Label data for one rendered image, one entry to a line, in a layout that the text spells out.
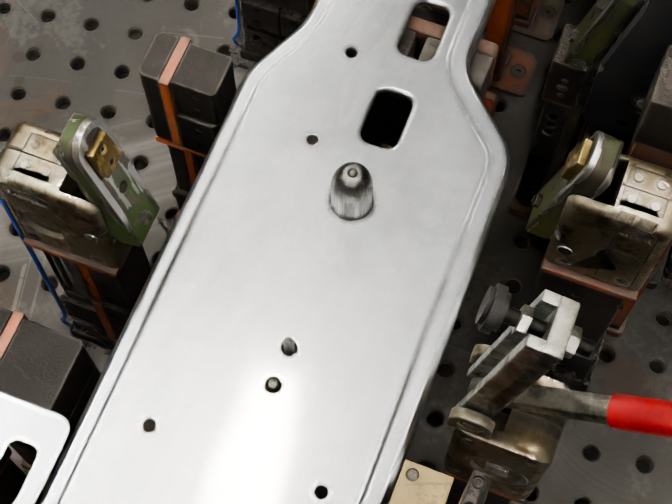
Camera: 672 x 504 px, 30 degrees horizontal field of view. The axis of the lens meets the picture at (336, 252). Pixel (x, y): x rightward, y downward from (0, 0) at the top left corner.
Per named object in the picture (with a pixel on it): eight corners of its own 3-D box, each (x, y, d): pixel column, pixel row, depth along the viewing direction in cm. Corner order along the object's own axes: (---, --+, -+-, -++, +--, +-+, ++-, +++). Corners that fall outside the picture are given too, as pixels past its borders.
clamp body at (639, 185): (509, 295, 124) (575, 108, 90) (620, 335, 123) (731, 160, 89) (479, 378, 121) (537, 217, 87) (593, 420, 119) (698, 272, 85)
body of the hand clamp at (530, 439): (441, 471, 117) (482, 351, 85) (510, 497, 116) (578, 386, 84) (419, 531, 115) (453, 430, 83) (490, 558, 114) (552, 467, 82)
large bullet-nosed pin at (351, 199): (339, 185, 97) (339, 145, 91) (377, 199, 97) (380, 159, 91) (324, 220, 96) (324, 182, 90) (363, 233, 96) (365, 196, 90)
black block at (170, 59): (182, 168, 130) (142, 6, 103) (278, 202, 128) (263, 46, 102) (150, 234, 127) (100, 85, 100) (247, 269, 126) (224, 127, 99)
